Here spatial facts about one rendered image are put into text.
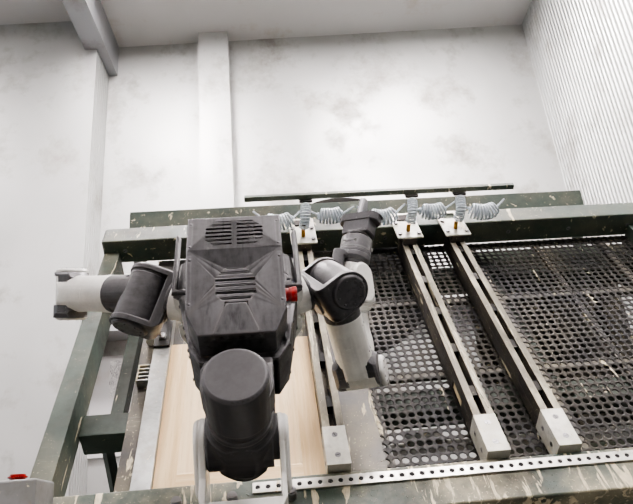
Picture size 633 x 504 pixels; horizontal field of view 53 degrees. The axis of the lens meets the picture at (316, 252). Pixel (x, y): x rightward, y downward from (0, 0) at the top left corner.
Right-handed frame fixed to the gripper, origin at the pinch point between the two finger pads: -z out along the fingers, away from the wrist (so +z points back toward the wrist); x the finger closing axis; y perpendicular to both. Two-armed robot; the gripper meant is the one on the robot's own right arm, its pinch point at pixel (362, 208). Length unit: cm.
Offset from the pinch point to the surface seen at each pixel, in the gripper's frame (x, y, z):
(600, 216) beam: -50, 104, -56
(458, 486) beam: -25, 25, 70
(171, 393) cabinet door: 55, 2, 55
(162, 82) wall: 360, 169, -324
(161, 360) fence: 63, 2, 45
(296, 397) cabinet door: 23, 19, 50
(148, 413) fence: 54, -5, 63
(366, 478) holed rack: -6, 14, 72
